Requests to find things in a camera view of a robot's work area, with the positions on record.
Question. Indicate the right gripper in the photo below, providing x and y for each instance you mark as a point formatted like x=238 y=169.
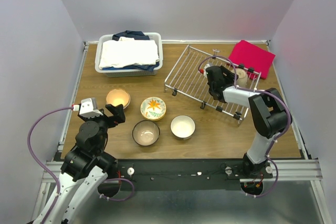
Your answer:
x=229 y=77

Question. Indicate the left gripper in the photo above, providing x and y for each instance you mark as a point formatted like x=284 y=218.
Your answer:
x=117 y=112

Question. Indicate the beige stoneware bowl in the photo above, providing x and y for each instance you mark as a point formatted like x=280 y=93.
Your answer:
x=242 y=77

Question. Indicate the peach speckled bowl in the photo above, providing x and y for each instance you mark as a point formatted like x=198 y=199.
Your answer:
x=116 y=96

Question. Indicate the yellow dotted bowl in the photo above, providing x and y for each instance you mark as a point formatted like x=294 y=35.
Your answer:
x=156 y=118

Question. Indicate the blue glazed bowl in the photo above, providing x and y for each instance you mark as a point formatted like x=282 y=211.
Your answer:
x=146 y=133

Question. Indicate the white floral bowl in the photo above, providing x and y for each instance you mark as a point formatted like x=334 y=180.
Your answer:
x=153 y=106

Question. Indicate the teal white bowl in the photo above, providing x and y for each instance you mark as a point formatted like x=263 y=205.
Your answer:
x=182 y=127

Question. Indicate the red flower bowl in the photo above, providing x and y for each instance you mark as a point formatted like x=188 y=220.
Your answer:
x=126 y=102

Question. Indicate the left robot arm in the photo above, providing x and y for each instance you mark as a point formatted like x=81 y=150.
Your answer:
x=88 y=153

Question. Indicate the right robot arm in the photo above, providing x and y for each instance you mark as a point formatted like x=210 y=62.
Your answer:
x=271 y=116

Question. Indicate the pink folded cloth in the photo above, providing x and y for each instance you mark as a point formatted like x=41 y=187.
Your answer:
x=251 y=56

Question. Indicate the white plastic laundry basket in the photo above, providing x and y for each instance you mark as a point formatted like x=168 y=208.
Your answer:
x=129 y=72

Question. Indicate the white folded towel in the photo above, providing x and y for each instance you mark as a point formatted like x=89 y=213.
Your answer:
x=119 y=54

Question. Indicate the dark blue clothing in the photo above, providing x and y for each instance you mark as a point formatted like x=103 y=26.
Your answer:
x=133 y=35

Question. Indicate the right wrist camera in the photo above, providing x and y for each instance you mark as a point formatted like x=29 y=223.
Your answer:
x=203 y=69

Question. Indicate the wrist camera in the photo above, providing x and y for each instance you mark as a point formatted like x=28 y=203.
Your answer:
x=203 y=69
x=87 y=108

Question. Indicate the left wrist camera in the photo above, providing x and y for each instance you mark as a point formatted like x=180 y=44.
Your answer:
x=87 y=108

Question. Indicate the silver wire dish rack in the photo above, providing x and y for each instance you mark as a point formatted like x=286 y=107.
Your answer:
x=185 y=79

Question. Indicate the aluminium frame rail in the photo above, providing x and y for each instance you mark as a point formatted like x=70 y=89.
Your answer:
x=53 y=67

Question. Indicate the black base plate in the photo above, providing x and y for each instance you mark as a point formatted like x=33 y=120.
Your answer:
x=202 y=174

